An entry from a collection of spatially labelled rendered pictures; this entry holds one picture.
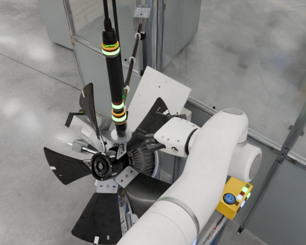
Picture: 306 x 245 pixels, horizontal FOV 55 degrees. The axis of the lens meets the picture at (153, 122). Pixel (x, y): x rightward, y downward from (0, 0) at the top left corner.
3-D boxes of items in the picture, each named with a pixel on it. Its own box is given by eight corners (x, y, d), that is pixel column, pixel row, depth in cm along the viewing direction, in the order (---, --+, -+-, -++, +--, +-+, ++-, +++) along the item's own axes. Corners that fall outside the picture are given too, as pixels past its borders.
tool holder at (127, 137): (114, 123, 105) (111, 103, 98) (133, 124, 105) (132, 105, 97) (109, 143, 99) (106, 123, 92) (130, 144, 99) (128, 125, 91)
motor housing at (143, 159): (112, 165, 152) (95, 169, 140) (129, 126, 146) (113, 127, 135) (145, 191, 142) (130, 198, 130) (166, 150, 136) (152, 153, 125)
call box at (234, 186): (229, 184, 143) (233, 173, 135) (248, 197, 138) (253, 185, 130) (211, 208, 135) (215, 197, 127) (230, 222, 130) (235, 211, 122)
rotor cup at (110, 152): (101, 167, 135) (81, 171, 124) (113, 140, 132) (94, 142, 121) (124, 185, 129) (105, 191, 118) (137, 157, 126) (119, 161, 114)
